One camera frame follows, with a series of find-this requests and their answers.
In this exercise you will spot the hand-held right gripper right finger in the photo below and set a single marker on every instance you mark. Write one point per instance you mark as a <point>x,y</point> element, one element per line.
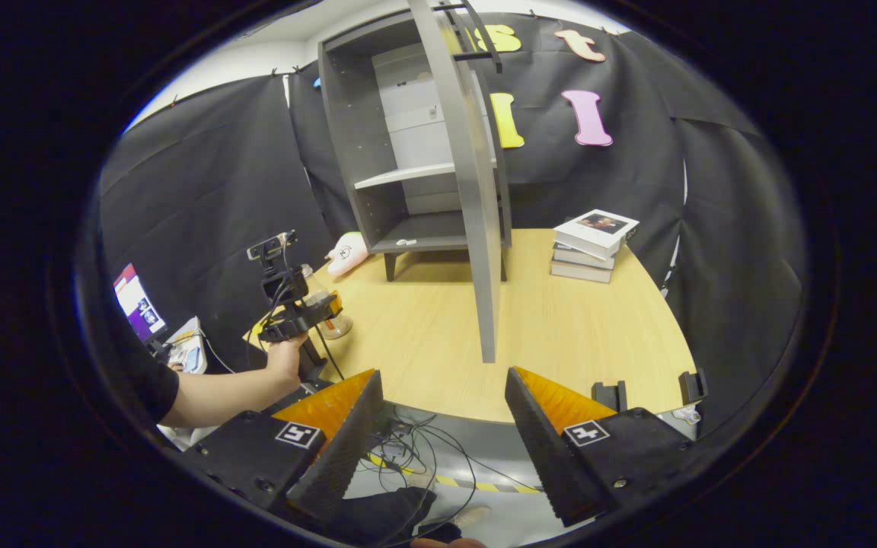
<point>621,457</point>

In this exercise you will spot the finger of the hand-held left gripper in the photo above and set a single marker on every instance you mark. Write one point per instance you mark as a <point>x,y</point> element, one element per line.
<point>301,320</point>

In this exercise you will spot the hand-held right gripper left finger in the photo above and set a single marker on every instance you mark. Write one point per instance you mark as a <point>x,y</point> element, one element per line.
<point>256,457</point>

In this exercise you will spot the clear bottle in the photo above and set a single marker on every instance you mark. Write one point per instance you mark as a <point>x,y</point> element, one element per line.
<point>336,327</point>

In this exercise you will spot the dark grey cabinet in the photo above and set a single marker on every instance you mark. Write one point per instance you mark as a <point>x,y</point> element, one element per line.
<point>343,137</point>

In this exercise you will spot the black table clamp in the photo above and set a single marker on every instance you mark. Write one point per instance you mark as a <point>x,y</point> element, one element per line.
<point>610,396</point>
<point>693,386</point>

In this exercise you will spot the pink plush toy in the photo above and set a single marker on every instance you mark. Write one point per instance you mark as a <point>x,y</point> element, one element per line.
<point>349,255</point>

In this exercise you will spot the white crumpled item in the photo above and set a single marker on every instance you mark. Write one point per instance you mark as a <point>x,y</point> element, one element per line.
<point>686,415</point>

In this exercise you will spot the black backdrop cloth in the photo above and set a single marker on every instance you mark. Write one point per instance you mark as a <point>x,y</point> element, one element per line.
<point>202,175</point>

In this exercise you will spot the dark trouser leg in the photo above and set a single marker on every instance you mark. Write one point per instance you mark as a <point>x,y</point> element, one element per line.
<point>385,517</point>

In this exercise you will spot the computer monitor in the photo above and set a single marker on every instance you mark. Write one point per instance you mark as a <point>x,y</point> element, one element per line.
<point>138,301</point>

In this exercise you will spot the thick grey book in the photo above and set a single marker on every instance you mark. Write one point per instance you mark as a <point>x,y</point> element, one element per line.
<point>579,272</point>

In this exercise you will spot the thin grey book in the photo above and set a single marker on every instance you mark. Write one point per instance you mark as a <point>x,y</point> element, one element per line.
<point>582,256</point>

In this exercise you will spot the white book with photo cover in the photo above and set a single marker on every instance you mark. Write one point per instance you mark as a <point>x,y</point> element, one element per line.
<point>598,228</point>

